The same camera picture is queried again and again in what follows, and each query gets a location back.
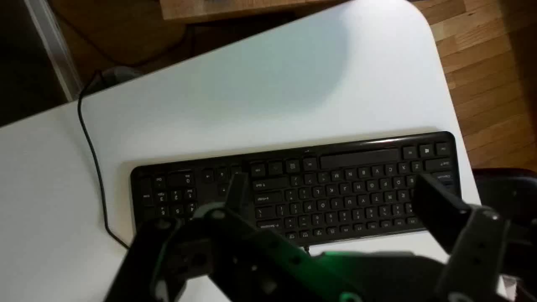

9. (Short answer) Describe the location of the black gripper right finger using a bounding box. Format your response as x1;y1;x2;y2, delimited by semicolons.
411;171;511;302

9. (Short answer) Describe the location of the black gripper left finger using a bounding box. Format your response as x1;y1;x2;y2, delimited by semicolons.
104;171;362;302

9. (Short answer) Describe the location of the black computer keyboard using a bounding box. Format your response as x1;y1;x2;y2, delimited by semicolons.
129;130;463;248

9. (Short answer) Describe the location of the black bulky object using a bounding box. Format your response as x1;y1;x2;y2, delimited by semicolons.
473;166;537;302

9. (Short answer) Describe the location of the thin black keyboard cable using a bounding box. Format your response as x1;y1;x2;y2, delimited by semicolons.
75;65;141;251

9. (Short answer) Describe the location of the grey metal post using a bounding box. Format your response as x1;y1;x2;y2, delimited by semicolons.
21;0;80;103

